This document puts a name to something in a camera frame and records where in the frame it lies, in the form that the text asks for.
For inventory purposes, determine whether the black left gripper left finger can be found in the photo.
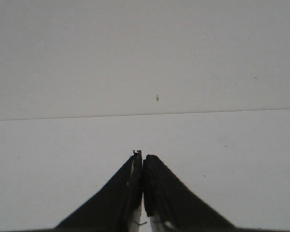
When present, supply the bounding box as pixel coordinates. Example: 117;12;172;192
56;150;143;229

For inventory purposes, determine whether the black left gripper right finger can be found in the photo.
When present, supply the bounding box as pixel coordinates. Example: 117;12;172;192
142;154;237;229

